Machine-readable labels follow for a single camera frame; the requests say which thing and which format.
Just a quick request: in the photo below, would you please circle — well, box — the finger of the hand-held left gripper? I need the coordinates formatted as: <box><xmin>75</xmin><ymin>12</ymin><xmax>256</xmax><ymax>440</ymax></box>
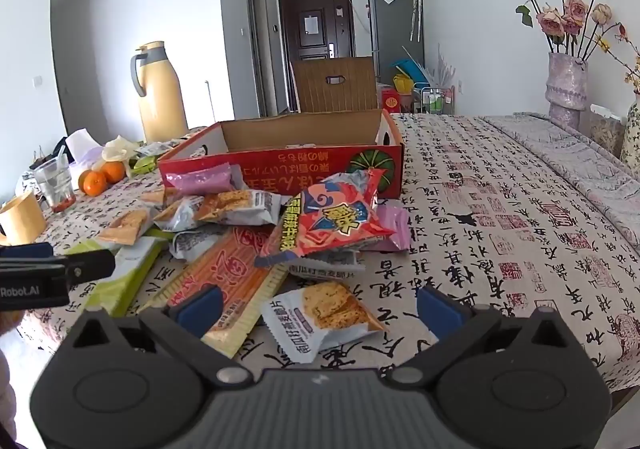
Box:
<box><xmin>64</xmin><ymin>249</ymin><xmax>116</xmax><ymax>286</ymax></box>

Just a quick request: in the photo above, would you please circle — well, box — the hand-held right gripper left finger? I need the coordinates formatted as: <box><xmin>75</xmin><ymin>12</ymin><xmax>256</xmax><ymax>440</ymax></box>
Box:
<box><xmin>62</xmin><ymin>284</ymin><xmax>251</xmax><ymax>386</ymax></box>

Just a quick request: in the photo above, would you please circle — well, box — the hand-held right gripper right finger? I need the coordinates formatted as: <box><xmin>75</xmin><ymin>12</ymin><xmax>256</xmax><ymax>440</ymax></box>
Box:
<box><xmin>389</xmin><ymin>285</ymin><xmax>576</xmax><ymax>386</ymax></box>

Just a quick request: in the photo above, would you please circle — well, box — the orange long snack packet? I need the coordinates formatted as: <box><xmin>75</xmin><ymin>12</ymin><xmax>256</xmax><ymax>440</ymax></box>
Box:
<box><xmin>150</xmin><ymin>226</ymin><xmax>290</xmax><ymax>360</ymax></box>

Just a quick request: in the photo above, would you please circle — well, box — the green white snack packet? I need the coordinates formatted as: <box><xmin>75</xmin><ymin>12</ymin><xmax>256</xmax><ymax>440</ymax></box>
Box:
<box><xmin>65</xmin><ymin>236</ymin><xmax>168</xmax><ymax>317</ymax></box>

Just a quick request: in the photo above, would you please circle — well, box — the white cracker packet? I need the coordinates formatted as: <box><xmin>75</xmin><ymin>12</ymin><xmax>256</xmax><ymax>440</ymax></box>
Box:
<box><xmin>192</xmin><ymin>189</ymin><xmax>293</xmax><ymax>226</ymax></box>
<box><xmin>152</xmin><ymin>196</ymin><xmax>206</xmax><ymax>232</ymax></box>
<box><xmin>260</xmin><ymin>280</ymin><xmax>388</xmax><ymax>365</ymax></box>
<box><xmin>97</xmin><ymin>208</ymin><xmax>156</xmax><ymax>246</ymax></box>

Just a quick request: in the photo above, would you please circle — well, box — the plain white snack packet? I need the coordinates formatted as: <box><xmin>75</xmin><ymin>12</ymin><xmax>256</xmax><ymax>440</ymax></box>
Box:
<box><xmin>170</xmin><ymin>226</ymin><xmax>226</xmax><ymax>262</ymax></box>
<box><xmin>287</xmin><ymin>249</ymin><xmax>366</xmax><ymax>282</ymax></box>

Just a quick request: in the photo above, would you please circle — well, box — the pink snack packet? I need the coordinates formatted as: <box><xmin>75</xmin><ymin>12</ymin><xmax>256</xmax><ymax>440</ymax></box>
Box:
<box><xmin>162</xmin><ymin>164</ymin><xmax>246</xmax><ymax>195</ymax></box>
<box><xmin>372</xmin><ymin>204</ymin><xmax>412</xmax><ymax>252</ymax></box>

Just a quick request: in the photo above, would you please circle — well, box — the red blue snack bag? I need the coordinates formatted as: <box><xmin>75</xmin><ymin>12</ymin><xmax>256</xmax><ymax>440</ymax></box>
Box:
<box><xmin>254</xmin><ymin>168</ymin><xmax>396</xmax><ymax>269</ymax></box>

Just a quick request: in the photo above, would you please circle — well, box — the red cardboard box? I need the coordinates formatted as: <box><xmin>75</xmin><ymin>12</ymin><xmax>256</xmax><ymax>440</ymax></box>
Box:
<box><xmin>157</xmin><ymin>108</ymin><xmax>405</xmax><ymax>202</ymax></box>

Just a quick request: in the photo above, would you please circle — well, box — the person's left forearm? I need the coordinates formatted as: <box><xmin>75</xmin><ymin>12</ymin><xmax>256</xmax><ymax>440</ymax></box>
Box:
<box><xmin>0</xmin><ymin>309</ymin><xmax>23</xmax><ymax>445</ymax></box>

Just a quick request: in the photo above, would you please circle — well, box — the yellow cup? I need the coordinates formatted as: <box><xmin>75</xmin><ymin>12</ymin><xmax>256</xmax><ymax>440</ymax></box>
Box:
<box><xmin>0</xmin><ymin>192</ymin><xmax>48</xmax><ymax>246</ymax></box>

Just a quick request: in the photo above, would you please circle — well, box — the orange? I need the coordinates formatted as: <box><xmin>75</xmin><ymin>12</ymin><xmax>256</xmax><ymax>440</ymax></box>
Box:
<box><xmin>80</xmin><ymin>170</ymin><xmax>108</xmax><ymax>196</ymax></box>
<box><xmin>101</xmin><ymin>160</ymin><xmax>126</xmax><ymax>183</ymax></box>

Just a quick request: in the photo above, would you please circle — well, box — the clear glass cup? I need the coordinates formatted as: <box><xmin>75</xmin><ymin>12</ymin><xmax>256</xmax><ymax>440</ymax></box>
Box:
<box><xmin>32</xmin><ymin>154</ymin><xmax>77</xmax><ymax>214</ymax></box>

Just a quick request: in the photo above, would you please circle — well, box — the small green packet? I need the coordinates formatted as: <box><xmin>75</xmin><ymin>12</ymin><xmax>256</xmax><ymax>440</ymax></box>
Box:
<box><xmin>131</xmin><ymin>155</ymin><xmax>168</xmax><ymax>175</ymax></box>

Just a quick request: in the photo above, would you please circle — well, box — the white tissue and bag pile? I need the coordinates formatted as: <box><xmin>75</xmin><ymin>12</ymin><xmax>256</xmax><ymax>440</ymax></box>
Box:
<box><xmin>101</xmin><ymin>136</ymin><xmax>143</xmax><ymax>177</ymax></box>

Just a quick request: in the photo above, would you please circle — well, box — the black bag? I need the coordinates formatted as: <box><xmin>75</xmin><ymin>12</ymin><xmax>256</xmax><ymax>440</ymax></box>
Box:
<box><xmin>50</xmin><ymin>136</ymin><xmax>76</xmax><ymax>162</ymax></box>

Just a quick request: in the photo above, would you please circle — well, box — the small white packet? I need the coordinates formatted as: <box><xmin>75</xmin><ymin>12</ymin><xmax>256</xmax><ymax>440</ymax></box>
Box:
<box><xmin>135</xmin><ymin>142</ymin><xmax>181</xmax><ymax>159</ymax></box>

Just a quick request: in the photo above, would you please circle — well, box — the yellow thermos jug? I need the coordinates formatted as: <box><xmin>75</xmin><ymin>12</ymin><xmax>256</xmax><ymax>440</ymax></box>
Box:
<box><xmin>131</xmin><ymin>40</ymin><xmax>190</xmax><ymax>144</ymax></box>

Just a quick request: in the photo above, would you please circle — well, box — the grey lace table runner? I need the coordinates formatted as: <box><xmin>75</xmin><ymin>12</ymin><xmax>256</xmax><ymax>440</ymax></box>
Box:
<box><xmin>477</xmin><ymin>112</ymin><xmax>640</xmax><ymax>250</ymax></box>

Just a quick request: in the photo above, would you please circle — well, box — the purple feather grass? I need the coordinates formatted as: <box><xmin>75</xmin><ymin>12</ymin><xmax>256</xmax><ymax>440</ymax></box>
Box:
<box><xmin>425</xmin><ymin>44</ymin><xmax>458</xmax><ymax>90</ymax></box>

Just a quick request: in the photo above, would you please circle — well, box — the blue plastic item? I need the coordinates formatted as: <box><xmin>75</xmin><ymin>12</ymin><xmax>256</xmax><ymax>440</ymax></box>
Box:
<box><xmin>392</xmin><ymin>60</ymin><xmax>426</xmax><ymax>82</ymax></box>

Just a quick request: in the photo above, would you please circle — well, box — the patterned storage jar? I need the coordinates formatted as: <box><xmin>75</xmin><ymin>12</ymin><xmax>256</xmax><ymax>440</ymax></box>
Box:
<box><xmin>589</xmin><ymin>104</ymin><xmax>626</xmax><ymax>155</ymax></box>

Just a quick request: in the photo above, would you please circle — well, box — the pink mosaic vase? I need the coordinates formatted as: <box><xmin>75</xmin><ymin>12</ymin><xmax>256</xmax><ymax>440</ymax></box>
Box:
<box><xmin>545</xmin><ymin>52</ymin><xmax>588</xmax><ymax>127</ymax></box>

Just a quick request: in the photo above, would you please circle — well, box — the white floral vase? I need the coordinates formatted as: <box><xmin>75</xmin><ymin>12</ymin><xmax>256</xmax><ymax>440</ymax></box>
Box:
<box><xmin>620</xmin><ymin>99</ymin><xmax>640</xmax><ymax>166</ymax></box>

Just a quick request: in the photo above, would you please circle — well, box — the grey refrigerator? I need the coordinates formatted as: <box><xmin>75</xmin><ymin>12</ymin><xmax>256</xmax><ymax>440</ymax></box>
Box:
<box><xmin>366</xmin><ymin>0</ymin><xmax>426</xmax><ymax>75</ymax></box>

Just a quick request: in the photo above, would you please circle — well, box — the dark brown door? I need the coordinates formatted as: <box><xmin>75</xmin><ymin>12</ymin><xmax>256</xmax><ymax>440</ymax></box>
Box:
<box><xmin>277</xmin><ymin>0</ymin><xmax>357</xmax><ymax>62</ymax></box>

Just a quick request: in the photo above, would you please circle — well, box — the white umbrella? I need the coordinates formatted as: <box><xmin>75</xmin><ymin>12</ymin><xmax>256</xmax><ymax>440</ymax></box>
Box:
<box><xmin>407</xmin><ymin>0</ymin><xmax>423</xmax><ymax>42</ymax></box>

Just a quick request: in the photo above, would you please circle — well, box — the dried rose bouquet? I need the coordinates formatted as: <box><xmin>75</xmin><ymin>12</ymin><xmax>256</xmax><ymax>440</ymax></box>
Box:
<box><xmin>495</xmin><ymin>0</ymin><xmax>640</xmax><ymax>95</ymax></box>

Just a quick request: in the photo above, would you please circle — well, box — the wire rack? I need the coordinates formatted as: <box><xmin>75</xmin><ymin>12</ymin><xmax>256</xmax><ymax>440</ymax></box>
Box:
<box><xmin>420</xmin><ymin>85</ymin><xmax>457</xmax><ymax>115</ymax></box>

